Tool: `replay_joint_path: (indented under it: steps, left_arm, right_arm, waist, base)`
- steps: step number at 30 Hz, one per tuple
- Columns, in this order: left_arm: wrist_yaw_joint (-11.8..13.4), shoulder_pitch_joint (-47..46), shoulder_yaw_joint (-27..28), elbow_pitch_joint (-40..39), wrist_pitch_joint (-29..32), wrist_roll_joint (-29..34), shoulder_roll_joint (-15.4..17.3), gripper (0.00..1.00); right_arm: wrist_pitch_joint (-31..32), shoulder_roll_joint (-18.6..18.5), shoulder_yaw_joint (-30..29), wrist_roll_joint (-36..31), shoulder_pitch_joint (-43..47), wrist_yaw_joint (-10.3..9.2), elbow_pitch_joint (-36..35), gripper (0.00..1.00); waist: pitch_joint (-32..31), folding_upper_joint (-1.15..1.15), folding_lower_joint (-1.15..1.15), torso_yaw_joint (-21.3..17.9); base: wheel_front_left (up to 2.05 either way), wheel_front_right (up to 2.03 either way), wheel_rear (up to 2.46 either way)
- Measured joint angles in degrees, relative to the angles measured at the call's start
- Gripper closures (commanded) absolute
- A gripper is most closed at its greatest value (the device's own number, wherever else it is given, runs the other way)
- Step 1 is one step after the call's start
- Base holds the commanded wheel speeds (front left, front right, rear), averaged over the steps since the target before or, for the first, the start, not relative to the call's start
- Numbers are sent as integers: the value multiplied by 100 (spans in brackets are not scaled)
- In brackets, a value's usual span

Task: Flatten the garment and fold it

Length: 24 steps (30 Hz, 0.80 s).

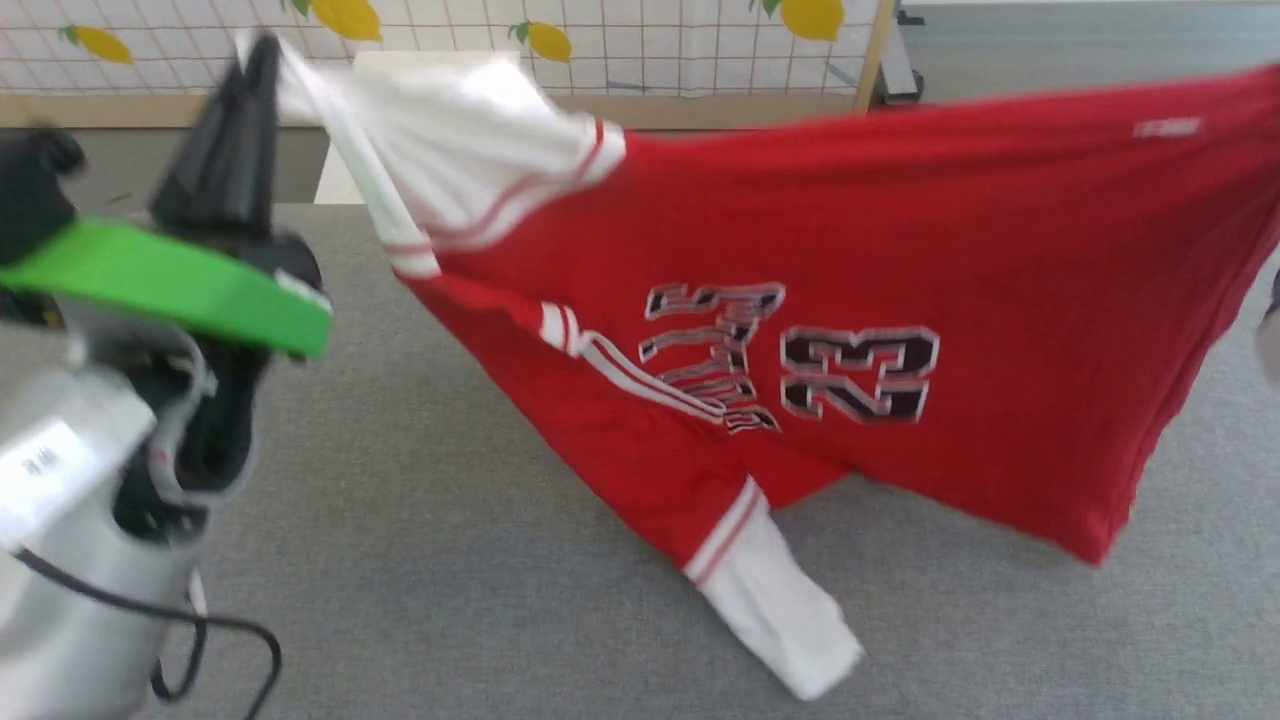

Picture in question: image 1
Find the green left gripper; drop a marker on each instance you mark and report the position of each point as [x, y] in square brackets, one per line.
[160, 280]

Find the red and white basketball jersey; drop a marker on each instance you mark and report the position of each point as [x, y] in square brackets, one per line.
[900, 300]

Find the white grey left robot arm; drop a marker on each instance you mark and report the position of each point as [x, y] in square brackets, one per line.
[80, 520]

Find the white box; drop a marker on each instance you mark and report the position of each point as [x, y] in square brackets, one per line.
[338, 175]

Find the lemon print partition panel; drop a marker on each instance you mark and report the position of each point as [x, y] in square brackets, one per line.
[650, 40]

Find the grey metal partition foot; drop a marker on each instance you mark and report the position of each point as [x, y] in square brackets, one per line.
[900, 60]

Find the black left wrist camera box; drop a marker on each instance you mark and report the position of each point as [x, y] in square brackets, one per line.
[30, 190]

